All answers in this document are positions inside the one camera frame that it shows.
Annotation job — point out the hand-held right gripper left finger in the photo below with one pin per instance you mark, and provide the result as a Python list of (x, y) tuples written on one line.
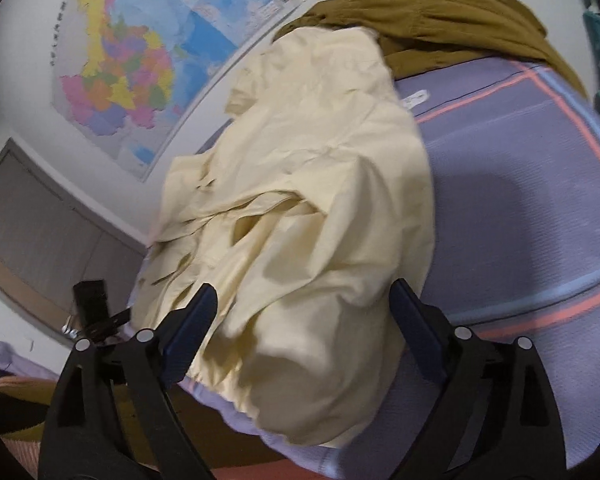
[(190, 335)]

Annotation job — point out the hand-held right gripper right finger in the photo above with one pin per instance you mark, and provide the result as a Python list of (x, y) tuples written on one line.
[(420, 332)]

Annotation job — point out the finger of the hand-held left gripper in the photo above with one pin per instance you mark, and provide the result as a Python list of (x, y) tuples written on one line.
[(90, 305)]

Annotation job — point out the cream jacket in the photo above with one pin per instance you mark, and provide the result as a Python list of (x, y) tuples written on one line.
[(305, 185)]

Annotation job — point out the grey cabinet door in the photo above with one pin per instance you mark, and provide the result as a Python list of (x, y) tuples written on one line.
[(40, 240)]

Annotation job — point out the mustard cloth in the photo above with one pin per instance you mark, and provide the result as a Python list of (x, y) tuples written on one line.
[(205, 425)]

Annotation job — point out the light purple pillow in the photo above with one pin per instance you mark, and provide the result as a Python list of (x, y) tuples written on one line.
[(10, 357)]

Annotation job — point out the peach cloth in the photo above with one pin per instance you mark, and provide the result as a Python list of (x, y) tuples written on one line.
[(25, 386)]

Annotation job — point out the purple plaid bedsheet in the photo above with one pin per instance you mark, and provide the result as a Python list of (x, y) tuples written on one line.
[(505, 210)]

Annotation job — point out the white fabric tag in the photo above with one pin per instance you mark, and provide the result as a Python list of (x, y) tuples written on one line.
[(414, 100)]

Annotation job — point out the olive brown garment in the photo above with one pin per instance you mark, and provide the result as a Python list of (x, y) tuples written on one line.
[(455, 15)]

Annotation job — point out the colourful wall map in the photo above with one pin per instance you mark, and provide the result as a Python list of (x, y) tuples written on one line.
[(130, 60)]

